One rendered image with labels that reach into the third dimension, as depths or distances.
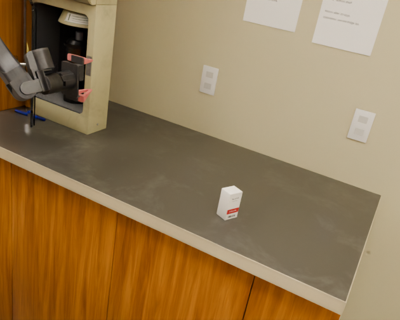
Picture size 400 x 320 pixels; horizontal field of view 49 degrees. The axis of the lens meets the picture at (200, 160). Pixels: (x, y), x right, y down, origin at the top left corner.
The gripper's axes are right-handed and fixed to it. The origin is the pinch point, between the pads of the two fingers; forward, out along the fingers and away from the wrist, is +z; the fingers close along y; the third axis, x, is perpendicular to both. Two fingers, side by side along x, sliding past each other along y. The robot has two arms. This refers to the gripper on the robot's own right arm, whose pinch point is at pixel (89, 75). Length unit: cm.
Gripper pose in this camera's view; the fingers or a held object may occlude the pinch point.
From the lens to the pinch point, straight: 149.3
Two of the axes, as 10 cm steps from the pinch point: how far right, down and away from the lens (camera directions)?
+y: 1.3, -9.1, -4.0
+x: -8.8, -2.9, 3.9
